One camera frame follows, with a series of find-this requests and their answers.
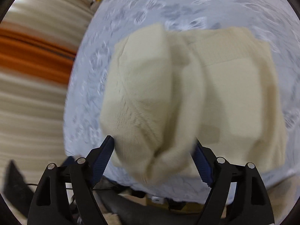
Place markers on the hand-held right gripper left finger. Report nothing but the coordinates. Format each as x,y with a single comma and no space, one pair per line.
103,161

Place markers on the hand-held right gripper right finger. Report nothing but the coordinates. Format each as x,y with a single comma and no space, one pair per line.
202,166

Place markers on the cream knit cardigan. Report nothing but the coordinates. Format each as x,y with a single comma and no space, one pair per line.
145,86

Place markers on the white power strip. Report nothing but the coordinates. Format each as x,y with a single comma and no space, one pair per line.
157,200

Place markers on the beige fleece pants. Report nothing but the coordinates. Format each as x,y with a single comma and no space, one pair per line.
281,192

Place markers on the cream curtain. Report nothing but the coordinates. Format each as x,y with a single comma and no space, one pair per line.
30,121

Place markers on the bed with butterfly sheet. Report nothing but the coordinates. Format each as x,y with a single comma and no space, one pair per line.
98,51

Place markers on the orange curtain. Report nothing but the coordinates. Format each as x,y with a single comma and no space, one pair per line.
28,56

